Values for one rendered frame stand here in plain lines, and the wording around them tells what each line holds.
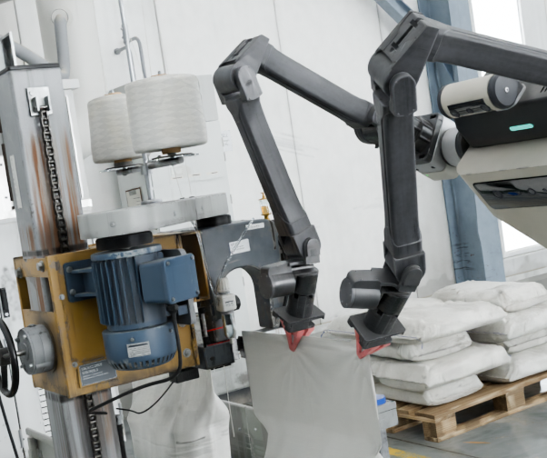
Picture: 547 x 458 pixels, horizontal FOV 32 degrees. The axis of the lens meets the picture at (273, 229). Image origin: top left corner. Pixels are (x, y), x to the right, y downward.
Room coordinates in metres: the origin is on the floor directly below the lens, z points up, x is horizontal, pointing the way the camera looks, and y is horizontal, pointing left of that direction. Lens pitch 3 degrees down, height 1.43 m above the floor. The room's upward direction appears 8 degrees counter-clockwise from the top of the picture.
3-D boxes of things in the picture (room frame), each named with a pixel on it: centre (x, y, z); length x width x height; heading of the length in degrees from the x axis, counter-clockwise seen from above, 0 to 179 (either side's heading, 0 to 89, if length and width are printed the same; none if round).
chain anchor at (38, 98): (2.13, 0.47, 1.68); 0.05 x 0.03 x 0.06; 123
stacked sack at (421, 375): (5.08, -0.79, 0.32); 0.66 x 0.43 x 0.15; 124
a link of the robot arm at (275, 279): (2.03, -0.02, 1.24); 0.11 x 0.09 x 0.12; 121
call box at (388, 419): (2.38, -0.19, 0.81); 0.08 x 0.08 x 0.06; 33
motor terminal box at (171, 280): (1.97, 0.23, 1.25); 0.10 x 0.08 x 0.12; 148
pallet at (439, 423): (5.42, -0.92, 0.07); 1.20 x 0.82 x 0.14; 125
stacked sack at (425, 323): (5.08, -0.80, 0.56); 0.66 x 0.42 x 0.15; 123
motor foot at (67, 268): (2.07, 0.39, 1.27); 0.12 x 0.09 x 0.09; 123
